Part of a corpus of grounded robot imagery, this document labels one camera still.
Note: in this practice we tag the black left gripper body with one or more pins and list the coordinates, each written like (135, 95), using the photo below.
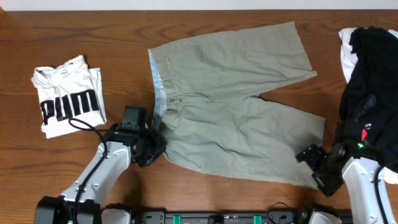
(157, 144)

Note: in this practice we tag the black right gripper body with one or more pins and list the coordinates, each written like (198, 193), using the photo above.
(314, 162)

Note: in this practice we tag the khaki green shorts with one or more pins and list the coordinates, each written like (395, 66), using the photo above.
(209, 109)

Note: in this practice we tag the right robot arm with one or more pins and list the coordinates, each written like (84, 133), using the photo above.
(358, 166)

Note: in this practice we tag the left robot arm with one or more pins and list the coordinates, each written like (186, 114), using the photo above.
(83, 201)

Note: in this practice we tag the black garment with red tag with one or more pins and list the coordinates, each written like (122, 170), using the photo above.
(368, 109)

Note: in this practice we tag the white Puma t-shirt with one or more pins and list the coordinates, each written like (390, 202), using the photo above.
(72, 90)

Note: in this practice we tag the white garment under pile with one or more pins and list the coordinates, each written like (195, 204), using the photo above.
(346, 53)

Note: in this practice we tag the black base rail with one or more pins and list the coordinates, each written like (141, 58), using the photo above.
(281, 216)

